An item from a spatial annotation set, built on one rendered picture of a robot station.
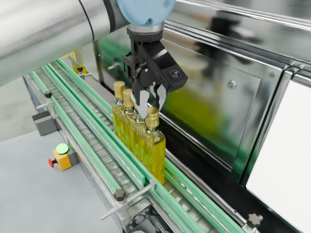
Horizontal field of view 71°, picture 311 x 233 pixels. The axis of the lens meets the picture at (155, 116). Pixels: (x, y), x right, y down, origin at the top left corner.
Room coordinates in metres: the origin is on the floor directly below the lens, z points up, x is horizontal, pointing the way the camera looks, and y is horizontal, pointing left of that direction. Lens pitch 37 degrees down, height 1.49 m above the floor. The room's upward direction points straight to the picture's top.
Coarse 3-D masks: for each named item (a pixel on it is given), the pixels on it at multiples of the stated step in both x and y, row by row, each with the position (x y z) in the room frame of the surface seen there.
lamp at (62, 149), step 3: (60, 144) 0.64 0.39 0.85; (63, 144) 0.64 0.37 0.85; (57, 147) 0.62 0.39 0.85; (60, 147) 0.62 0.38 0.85; (63, 147) 0.62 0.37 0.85; (66, 147) 0.63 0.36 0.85; (57, 150) 0.61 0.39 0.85; (60, 150) 0.61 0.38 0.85; (63, 150) 0.62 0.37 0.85; (66, 150) 0.62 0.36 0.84; (60, 153) 0.61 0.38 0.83; (63, 153) 0.61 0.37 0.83
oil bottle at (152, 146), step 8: (144, 136) 0.44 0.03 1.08; (152, 136) 0.43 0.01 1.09; (160, 136) 0.44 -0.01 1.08; (144, 144) 0.43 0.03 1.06; (152, 144) 0.42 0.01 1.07; (160, 144) 0.43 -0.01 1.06; (144, 152) 0.44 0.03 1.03; (152, 152) 0.42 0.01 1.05; (160, 152) 0.43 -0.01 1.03; (144, 160) 0.44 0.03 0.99; (152, 160) 0.42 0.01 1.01; (160, 160) 0.43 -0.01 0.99; (152, 168) 0.42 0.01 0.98; (160, 168) 0.43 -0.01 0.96; (160, 176) 0.43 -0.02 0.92
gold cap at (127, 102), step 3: (126, 90) 0.55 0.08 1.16; (129, 90) 0.55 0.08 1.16; (123, 93) 0.53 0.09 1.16; (126, 93) 0.53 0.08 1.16; (129, 93) 0.53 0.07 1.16; (123, 96) 0.53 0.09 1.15; (126, 96) 0.53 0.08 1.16; (129, 96) 0.53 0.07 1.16; (123, 99) 0.54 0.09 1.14; (126, 99) 0.53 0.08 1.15; (129, 99) 0.53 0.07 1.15; (126, 102) 0.53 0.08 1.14; (129, 102) 0.53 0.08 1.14; (132, 102) 0.53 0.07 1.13; (126, 105) 0.53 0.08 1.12; (129, 105) 0.53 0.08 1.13; (132, 105) 0.53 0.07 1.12
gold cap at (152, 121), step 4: (148, 108) 0.46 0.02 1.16; (152, 108) 0.46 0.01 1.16; (156, 108) 0.46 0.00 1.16; (148, 112) 0.44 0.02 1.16; (152, 112) 0.44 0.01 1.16; (156, 112) 0.44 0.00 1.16; (148, 116) 0.44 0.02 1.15; (152, 116) 0.43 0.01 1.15; (156, 116) 0.44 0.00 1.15; (148, 120) 0.44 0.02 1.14; (152, 120) 0.43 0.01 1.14; (156, 120) 0.44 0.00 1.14; (148, 124) 0.44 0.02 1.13; (152, 124) 0.43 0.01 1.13; (156, 124) 0.44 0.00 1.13
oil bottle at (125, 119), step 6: (120, 114) 0.54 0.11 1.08; (126, 114) 0.53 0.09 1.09; (132, 114) 0.53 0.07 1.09; (120, 120) 0.54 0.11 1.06; (126, 120) 0.51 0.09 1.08; (132, 120) 0.52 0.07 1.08; (120, 126) 0.54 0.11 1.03; (126, 126) 0.51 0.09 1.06; (126, 132) 0.51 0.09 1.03; (126, 138) 0.52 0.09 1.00; (126, 144) 0.52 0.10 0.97
